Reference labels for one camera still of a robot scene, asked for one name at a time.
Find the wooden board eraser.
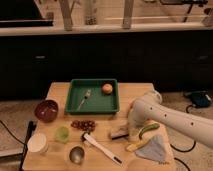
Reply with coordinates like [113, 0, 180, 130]
[109, 125, 129, 140]

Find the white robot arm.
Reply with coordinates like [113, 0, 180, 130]
[128, 90, 213, 149]

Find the green plastic cup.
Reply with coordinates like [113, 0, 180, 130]
[55, 126, 69, 143]

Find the white paper cup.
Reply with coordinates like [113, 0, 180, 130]
[27, 133, 48, 154]

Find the orange fruit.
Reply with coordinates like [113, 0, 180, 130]
[102, 84, 113, 94]

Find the green plastic tray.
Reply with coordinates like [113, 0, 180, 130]
[65, 79, 120, 115]

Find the silver fork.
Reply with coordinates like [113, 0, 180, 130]
[77, 89, 91, 111]

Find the bunch of purple grapes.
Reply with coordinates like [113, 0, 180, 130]
[71, 120, 96, 132]

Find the green cucumber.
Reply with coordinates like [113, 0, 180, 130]
[138, 123, 160, 140]

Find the dark red bowl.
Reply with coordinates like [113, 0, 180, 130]
[34, 100, 58, 123]

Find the small metal bowl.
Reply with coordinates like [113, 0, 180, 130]
[69, 146, 85, 164]

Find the grey blue cloth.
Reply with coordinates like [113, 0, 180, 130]
[135, 135, 166, 162]

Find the dark blue device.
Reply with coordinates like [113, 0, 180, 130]
[190, 92, 212, 108]

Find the black cable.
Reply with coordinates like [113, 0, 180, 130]
[169, 139, 198, 154]

